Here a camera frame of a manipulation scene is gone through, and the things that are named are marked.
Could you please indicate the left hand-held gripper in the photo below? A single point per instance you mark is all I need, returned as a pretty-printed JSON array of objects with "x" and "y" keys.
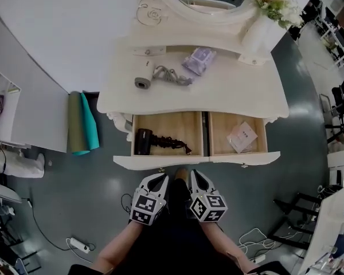
[{"x": 146, "y": 208}]

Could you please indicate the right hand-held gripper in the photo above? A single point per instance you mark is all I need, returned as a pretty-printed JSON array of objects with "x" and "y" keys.
[{"x": 209, "y": 208}]

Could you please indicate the wooden drawer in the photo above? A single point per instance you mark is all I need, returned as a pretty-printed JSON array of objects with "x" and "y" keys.
[
  {"x": 218, "y": 130},
  {"x": 172, "y": 125}
]

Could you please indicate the white dressing table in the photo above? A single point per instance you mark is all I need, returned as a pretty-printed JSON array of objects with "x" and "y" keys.
[{"x": 232, "y": 96}]

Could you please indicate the person's left forearm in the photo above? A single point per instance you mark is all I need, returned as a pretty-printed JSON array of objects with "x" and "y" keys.
[{"x": 123, "y": 245}]

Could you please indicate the person's right forearm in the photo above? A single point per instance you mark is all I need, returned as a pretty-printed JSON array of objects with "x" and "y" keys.
[{"x": 220, "y": 242}]

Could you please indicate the person's tan shoe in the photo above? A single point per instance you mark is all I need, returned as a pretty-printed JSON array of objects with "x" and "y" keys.
[{"x": 181, "y": 174}]

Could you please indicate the black hair dryer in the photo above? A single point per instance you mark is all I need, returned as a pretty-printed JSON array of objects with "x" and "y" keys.
[{"x": 143, "y": 140}]

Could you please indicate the person's black outfit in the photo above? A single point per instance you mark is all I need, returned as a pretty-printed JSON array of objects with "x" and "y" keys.
[{"x": 172, "y": 239}]

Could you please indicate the pink and white sachet packet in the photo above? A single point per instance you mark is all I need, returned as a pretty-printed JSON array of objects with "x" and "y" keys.
[{"x": 242, "y": 137}]

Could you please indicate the white power strip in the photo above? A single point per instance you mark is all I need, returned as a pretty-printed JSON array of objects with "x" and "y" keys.
[
  {"x": 258, "y": 259},
  {"x": 78, "y": 245}
]

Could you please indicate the olive rolled mat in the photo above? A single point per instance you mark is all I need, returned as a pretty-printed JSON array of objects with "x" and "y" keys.
[{"x": 74, "y": 122}]

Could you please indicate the white hair dryer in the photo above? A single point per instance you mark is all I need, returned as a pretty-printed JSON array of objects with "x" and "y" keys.
[{"x": 144, "y": 72}]

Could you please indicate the purple wet wipes pack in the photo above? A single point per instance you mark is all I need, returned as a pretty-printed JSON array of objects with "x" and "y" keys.
[{"x": 199, "y": 60}]

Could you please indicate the white plastic bag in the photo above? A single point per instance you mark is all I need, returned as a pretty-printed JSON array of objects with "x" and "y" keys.
[{"x": 23, "y": 165}]

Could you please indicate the white work table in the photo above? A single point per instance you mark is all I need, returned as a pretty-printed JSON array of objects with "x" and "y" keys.
[{"x": 329, "y": 225}]

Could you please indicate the black office chair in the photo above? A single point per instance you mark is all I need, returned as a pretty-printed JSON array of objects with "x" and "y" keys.
[{"x": 342, "y": 99}]

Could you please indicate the oval white-framed mirror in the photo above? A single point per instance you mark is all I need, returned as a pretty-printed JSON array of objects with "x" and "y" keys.
[{"x": 218, "y": 16}]

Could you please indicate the pink and white flower bouquet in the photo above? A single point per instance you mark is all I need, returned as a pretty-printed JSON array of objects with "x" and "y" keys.
[{"x": 271, "y": 1}]

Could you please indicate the black metal stand frame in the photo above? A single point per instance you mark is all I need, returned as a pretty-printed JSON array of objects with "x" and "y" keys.
[{"x": 292, "y": 211}]

